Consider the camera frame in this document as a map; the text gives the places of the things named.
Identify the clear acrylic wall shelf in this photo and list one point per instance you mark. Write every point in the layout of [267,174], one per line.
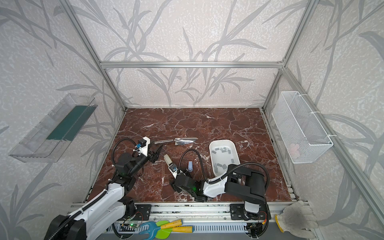
[48,141]

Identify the pink object in basket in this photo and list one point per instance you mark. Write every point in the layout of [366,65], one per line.
[294,151]

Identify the white wire mesh basket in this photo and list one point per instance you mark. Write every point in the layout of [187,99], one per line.
[298,124]

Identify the white plastic tray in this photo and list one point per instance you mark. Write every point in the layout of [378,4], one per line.
[222,156]

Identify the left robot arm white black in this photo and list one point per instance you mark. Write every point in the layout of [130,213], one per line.
[109,206]

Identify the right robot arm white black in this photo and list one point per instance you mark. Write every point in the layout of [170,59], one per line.
[244,183]

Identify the green trowel yellow handle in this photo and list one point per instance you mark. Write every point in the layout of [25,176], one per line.
[179,228]

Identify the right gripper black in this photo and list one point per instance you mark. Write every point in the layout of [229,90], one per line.
[177,174]

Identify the black white stapler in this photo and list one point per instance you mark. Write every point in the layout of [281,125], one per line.
[173,168]

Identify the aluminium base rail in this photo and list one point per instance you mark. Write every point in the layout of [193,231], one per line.
[210,217]

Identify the white knit work glove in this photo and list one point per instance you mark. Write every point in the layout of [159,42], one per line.
[297,219]

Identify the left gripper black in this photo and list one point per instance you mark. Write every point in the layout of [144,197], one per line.
[151,156]

